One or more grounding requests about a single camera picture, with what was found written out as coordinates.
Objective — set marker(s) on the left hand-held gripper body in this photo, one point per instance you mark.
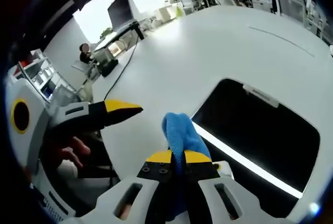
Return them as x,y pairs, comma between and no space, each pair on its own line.
28,130

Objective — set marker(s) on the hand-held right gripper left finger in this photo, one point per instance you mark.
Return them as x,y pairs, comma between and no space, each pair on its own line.
138,187

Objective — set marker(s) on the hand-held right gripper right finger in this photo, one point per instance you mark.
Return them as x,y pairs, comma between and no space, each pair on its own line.
216,190

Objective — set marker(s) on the blue cleaning cloth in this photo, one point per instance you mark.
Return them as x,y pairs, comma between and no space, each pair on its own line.
182,135

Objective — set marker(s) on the person's left hand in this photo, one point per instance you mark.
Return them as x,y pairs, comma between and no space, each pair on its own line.
70,152

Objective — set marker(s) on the white mesh chair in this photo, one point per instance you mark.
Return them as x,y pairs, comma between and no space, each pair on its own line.
53,207

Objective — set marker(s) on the dark monitor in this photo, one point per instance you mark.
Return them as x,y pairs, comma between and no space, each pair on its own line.
119,9

